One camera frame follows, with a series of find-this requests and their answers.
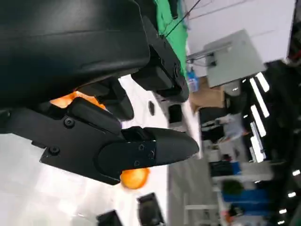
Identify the brown cardboard box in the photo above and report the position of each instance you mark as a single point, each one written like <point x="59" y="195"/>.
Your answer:
<point x="208" y="97"/>

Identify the black round table grommet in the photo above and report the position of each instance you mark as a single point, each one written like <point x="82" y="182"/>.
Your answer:
<point x="151" y="108"/>

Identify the green cloth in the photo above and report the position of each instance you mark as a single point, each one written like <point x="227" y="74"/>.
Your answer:
<point x="176" y="40"/>

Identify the orange and white bread roll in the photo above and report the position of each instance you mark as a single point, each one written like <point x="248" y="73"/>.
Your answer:
<point x="135" y="177"/>

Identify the blue box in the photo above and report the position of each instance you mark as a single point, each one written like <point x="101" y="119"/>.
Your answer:
<point x="193" y="82"/>

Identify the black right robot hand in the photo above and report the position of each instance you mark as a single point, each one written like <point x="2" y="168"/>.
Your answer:
<point x="150" y="209"/>

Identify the black square seat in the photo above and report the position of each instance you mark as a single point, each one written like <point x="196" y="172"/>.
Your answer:
<point x="175" y="114"/>

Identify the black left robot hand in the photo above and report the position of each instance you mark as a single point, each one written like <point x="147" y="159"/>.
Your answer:
<point x="65" y="47"/>

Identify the grey desk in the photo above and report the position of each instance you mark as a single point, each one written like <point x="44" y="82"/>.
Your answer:
<point x="232" y="61"/>

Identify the white ceiling light strip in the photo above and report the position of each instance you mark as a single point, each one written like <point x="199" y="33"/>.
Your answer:
<point x="263" y="82"/>
<point x="258" y="121"/>
<point x="258" y="97"/>

